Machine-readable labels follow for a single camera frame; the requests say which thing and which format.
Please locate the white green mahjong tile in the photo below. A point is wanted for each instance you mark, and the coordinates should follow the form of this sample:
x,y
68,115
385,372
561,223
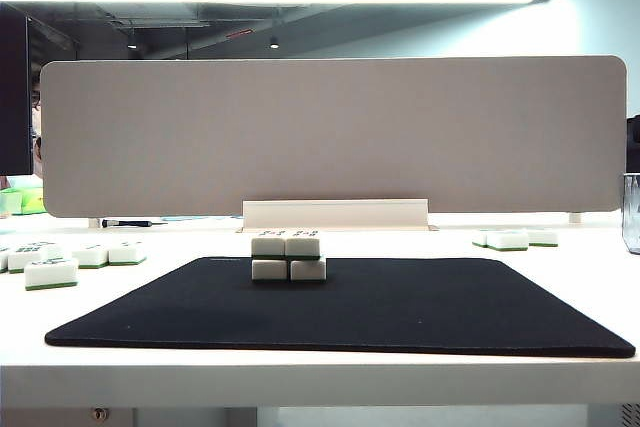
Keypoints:
x,y
544,237
308,270
507,240
480,238
302,248

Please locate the nine bamboo mahjong tile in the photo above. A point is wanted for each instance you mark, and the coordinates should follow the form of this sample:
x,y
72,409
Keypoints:
x,y
270,270
268,247

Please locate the four bamboo mahjong tile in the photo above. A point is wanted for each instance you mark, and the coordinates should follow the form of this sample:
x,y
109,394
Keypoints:
x,y
127,253

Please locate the two bamboo mahjong tile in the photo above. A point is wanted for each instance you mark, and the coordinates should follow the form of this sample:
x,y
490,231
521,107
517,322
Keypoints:
x,y
90,257

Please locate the eight bamboo mahjong tile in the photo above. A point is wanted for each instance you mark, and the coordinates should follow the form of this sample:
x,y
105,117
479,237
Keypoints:
x,y
52,249

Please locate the bird print mahjong tile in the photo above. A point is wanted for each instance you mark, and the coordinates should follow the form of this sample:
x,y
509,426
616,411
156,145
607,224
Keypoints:
x,y
51,274

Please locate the six bamboo mahjong tile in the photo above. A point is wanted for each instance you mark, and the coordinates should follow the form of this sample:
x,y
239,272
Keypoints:
x,y
23,261

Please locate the seven bamboo mahjong tile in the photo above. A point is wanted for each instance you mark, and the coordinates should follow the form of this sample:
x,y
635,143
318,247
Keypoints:
x,y
3,260

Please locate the beige desk divider panel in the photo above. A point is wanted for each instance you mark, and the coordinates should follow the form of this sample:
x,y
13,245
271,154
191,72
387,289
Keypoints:
x,y
400,137

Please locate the black fabric mat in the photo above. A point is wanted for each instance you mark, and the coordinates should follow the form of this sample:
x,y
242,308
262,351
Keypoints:
x,y
400,307

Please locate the ceiling spot lamp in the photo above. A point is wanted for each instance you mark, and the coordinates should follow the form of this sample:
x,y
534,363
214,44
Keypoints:
x,y
131,44
274,42

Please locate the red ceiling sign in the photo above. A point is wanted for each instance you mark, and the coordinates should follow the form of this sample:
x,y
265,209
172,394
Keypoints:
x,y
238,33

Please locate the black screwdriver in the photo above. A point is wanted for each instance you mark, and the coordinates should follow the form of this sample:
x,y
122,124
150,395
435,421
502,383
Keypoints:
x,y
125,222

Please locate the white divider foot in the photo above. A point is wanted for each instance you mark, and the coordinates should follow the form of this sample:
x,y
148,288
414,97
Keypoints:
x,y
93,222
575,217

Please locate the person wearing glasses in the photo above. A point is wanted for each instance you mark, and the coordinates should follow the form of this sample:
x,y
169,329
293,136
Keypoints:
x,y
36,107

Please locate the green white box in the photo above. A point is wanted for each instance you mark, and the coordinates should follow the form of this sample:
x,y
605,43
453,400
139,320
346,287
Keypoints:
x,y
20,202

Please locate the clear glass container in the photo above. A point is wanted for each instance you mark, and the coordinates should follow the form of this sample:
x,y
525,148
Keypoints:
x,y
632,212

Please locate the metal bolt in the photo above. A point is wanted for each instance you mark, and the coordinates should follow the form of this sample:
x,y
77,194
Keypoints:
x,y
99,413

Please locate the black object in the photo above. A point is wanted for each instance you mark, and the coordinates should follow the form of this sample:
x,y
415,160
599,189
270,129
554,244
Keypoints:
x,y
635,142

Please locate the dark upright panel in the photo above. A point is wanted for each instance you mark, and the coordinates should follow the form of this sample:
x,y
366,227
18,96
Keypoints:
x,y
15,97

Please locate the grey vent grid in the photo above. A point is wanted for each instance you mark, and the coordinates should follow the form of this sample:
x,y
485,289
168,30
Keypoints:
x,y
631,414

